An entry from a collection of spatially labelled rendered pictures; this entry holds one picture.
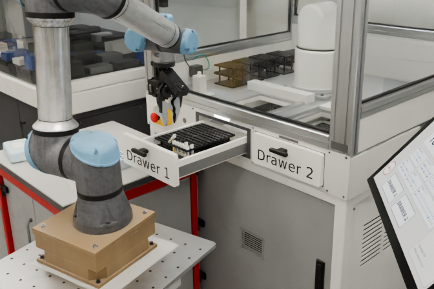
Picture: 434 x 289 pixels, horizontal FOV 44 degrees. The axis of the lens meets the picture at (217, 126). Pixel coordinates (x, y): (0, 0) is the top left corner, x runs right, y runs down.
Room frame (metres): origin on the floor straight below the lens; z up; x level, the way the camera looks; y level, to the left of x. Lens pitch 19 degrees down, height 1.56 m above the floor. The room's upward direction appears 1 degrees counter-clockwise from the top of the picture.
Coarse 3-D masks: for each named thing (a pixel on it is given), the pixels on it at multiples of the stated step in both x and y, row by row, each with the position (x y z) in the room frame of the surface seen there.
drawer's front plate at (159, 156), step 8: (128, 136) 1.71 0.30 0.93; (128, 144) 1.72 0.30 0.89; (136, 144) 1.68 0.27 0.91; (144, 144) 1.65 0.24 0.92; (152, 144) 1.63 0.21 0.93; (128, 152) 1.72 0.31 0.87; (152, 152) 1.61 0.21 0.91; (160, 152) 1.58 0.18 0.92; (168, 152) 1.56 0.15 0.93; (128, 160) 1.72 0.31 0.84; (136, 160) 1.68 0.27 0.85; (144, 160) 1.65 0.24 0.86; (152, 160) 1.61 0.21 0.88; (160, 160) 1.58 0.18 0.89; (168, 160) 1.55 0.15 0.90; (176, 160) 1.54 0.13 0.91; (144, 168) 1.65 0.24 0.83; (152, 168) 1.62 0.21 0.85; (160, 168) 1.59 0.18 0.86; (168, 168) 1.56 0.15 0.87; (176, 168) 1.54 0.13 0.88; (152, 176) 1.62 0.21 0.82; (160, 176) 1.59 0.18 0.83; (168, 176) 1.56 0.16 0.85; (176, 176) 1.54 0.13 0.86; (176, 184) 1.54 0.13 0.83
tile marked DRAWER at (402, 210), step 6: (402, 198) 1.06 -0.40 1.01; (408, 198) 1.04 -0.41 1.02; (396, 204) 1.06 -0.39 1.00; (402, 204) 1.04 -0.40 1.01; (408, 204) 1.02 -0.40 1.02; (396, 210) 1.04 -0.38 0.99; (402, 210) 1.02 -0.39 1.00; (408, 210) 1.00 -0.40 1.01; (414, 210) 0.99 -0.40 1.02; (396, 216) 1.02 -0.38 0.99; (402, 216) 1.00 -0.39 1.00; (408, 216) 0.99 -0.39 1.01; (396, 222) 1.00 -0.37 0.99; (402, 222) 0.99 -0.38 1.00
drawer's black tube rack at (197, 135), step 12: (180, 132) 1.83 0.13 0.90; (192, 132) 1.81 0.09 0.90; (204, 132) 1.81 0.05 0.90; (216, 132) 1.81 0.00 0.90; (228, 132) 1.81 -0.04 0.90; (156, 144) 1.77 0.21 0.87; (168, 144) 1.77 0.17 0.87; (204, 144) 1.69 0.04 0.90; (216, 144) 1.77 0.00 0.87; (180, 156) 1.67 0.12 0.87
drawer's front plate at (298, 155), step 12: (252, 144) 1.73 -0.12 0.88; (264, 144) 1.69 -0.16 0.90; (276, 144) 1.65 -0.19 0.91; (288, 144) 1.61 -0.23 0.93; (252, 156) 1.73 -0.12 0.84; (276, 156) 1.65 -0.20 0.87; (288, 156) 1.61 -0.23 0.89; (300, 156) 1.57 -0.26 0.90; (312, 156) 1.54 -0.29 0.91; (276, 168) 1.65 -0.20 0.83; (288, 168) 1.61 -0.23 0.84; (300, 168) 1.57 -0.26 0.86; (312, 168) 1.54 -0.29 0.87; (300, 180) 1.57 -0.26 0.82; (312, 180) 1.54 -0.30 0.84
